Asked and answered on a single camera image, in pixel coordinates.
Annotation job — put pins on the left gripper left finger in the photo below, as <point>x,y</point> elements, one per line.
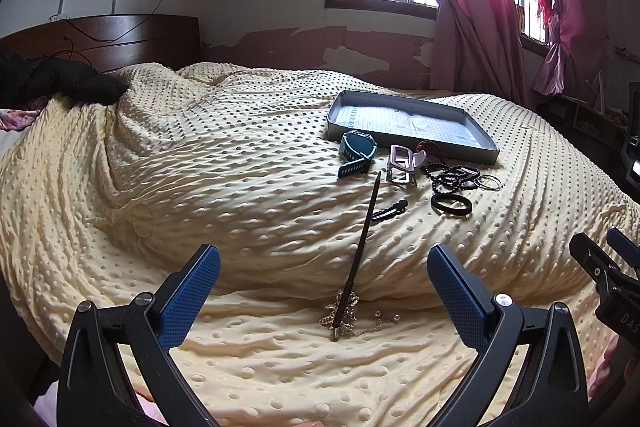
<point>94,388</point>

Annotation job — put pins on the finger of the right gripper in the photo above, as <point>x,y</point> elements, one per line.
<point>623,246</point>
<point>601,268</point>

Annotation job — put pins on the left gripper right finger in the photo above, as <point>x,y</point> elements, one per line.
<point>551,387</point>

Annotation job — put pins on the black hair stick gold ornament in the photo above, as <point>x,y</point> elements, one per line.
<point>343,313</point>

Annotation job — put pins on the teal smart watch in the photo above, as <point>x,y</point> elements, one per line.
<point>358,150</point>

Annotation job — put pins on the person's right hand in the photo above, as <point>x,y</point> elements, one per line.
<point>601,373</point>

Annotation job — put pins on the dark side table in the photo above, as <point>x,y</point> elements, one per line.
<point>595,135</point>

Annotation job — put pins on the black rubber wristband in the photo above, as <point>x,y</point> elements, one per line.
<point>452,204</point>

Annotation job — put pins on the small black hair clip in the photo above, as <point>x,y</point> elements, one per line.
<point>397,209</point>

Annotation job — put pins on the yellow dotted bed blanket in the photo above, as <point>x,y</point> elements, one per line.
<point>103,202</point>

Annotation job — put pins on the grey shallow tray box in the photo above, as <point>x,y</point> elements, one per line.
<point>394,119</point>

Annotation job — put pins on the pink curtain left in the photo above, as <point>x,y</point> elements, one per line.
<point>477,48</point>

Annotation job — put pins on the black cloth on bed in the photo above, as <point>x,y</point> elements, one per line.
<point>25,79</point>

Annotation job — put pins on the dark wooden headboard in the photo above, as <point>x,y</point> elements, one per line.
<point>111,42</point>

